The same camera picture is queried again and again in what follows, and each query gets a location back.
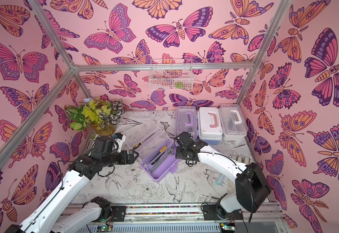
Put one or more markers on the purple toolbox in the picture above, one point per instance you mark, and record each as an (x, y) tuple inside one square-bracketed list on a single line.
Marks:
[(156, 152), (186, 121)]

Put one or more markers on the potted green plant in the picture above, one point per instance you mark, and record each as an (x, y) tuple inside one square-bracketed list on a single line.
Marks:
[(100, 115)]

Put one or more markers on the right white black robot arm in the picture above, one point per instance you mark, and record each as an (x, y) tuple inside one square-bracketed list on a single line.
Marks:
[(252, 188)]

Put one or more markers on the white wire basket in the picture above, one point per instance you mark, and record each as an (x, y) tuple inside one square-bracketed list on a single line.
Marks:
[(170, 75)]

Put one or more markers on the black orange ringed screwdriver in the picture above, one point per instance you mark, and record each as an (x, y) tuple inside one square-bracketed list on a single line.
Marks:
[(159, 155)]

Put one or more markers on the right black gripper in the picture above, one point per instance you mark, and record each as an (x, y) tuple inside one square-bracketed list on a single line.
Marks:
[(180, 145)]

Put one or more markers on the silver adjustable wrench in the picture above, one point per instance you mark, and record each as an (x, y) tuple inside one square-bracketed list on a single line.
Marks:
[(161, 161)]

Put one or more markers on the white clear-lid toolbox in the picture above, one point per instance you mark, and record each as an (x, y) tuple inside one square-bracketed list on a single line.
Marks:
[(233, 123)]

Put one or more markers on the blue white toolbox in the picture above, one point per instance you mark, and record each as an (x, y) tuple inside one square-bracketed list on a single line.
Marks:
[(209, 125)]

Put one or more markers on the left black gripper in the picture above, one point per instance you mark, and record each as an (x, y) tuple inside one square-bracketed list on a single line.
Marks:
[(125, 161)]

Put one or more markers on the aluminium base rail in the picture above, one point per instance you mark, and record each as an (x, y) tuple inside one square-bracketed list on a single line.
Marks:
[(170, 218)]

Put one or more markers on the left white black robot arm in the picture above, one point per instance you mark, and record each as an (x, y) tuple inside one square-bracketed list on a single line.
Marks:
[(45, 219)]

